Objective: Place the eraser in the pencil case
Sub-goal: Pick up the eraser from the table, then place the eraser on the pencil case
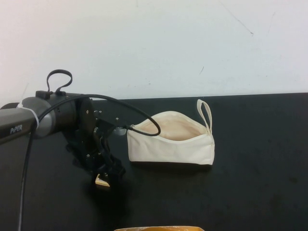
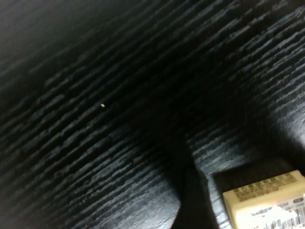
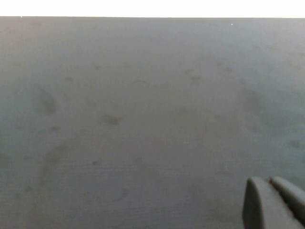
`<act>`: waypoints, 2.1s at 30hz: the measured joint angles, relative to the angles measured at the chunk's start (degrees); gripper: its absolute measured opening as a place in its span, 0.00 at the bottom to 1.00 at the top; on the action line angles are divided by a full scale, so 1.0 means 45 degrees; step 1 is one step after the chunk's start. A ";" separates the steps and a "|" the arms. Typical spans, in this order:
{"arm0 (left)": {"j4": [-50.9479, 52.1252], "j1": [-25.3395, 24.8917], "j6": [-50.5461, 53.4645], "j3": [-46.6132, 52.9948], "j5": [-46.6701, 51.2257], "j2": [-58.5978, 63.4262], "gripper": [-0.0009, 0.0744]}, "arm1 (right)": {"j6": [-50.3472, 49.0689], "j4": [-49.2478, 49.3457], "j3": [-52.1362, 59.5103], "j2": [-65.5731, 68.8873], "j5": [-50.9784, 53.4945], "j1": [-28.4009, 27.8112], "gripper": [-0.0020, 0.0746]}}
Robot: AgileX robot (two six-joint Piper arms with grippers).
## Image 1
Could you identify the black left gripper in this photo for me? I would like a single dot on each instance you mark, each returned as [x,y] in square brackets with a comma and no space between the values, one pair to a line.
[85,150]

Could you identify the yellow eraser with barcode label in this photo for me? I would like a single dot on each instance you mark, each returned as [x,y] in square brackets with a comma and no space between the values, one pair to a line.
[102,182]

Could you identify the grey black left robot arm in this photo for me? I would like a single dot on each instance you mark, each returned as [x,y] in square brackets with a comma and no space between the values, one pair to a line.
[60,113]

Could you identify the cream canvas pencil case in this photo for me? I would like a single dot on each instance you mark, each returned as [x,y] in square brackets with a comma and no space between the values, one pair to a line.
[168,149]

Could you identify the yellow brown curved object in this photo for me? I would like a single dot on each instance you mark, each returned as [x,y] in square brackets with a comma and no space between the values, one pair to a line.
[156,228]

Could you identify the white zip tie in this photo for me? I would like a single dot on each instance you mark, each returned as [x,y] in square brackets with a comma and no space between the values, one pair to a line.
[33,115]

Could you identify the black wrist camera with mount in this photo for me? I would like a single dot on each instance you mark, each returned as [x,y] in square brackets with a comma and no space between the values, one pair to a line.
[107,126]

